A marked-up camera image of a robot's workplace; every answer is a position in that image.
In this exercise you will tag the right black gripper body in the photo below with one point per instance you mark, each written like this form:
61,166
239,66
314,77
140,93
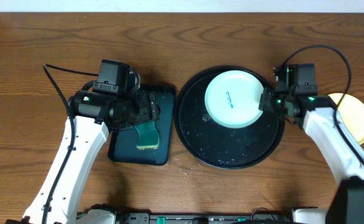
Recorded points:
275,102

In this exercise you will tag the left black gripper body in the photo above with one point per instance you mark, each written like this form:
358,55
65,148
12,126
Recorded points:
150,109

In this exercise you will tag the green and yellow sponge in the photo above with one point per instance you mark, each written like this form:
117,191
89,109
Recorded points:
148,136

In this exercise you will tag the yellow plate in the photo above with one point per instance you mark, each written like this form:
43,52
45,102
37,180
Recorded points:
352,112

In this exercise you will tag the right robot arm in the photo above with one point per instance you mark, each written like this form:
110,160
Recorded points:
319,118

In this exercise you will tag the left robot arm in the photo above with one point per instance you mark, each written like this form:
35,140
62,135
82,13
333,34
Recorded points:
92,116

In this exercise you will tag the rectangular dark teal tray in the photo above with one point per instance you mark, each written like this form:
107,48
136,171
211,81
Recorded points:
123,143

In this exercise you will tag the round black tray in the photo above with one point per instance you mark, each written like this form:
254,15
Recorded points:
218,146

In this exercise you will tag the light blue plate top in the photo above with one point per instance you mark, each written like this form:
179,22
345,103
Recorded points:
232,99

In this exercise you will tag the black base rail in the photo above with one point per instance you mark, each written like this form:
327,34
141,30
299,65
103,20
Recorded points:
206,218

